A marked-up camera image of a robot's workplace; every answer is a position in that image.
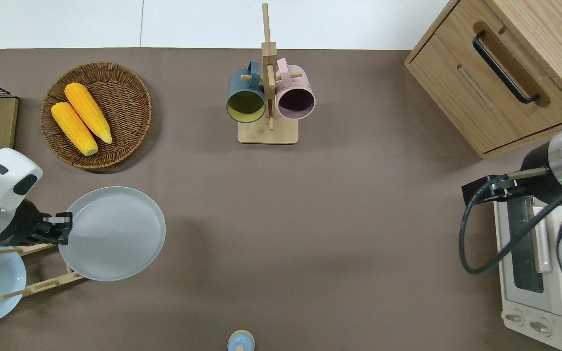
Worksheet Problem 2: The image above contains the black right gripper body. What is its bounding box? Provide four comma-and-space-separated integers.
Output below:
461, 175, 530, 207

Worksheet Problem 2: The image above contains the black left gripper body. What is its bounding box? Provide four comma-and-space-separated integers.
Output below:
26, 212, 58, 245

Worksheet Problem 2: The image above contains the gray round plate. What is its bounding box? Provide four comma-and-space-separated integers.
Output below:
58, 186, 166, 282

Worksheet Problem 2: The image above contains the wooden plate rack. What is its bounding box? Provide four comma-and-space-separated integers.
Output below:
0, 242, 86, 299

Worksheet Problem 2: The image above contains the yellow corn cob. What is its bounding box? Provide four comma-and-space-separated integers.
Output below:
64, 82, 113, 145
51, 101, 99, 156

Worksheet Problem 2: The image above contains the wooden drawer cabinet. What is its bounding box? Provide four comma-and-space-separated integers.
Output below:
404, 0, 562, 159

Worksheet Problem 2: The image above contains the white toaster oven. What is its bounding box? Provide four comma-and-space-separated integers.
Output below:
493, 195, 562, 351

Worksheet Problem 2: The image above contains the round wicker basket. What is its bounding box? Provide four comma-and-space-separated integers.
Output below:
40, 61, 153, 170

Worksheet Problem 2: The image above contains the brown table mat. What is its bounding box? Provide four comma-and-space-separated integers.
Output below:
0, 47, 562, 351

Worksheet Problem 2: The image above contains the pink mug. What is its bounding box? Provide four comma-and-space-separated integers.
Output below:
275, 58, 316, 120

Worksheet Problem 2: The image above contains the small blue bottle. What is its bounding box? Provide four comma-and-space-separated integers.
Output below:
227, 330, 255, 351

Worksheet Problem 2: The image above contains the dark teal mug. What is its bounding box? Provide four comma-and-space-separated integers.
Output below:
226, 60, 266, 124

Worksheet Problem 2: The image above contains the wooden mug tree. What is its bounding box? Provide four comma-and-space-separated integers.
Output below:
238, 3, 303, 144

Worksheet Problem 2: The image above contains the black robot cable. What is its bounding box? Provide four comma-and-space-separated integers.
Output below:
459, 175, 562, 274

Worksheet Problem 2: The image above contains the white toaster oven door handle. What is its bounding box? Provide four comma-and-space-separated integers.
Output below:
532, 205, 553, 273

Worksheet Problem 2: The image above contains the black cabinet handle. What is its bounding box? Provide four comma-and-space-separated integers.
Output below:
472, 31, 541, 104

